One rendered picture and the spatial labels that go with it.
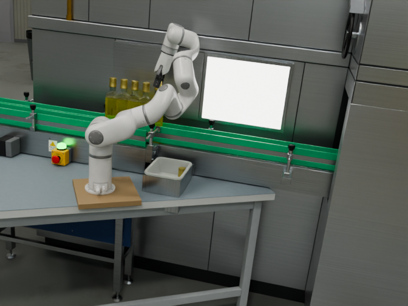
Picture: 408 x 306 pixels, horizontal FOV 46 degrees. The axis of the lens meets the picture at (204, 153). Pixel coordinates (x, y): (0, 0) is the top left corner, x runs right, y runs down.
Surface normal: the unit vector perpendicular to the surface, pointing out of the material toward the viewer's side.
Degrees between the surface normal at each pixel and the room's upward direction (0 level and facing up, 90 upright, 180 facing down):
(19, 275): 0
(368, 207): 90
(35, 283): 0
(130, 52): 90
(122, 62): 90
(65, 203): 0
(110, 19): 90
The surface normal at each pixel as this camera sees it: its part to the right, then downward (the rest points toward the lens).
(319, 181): -0.22, 0.30
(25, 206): 0.10, -0.94
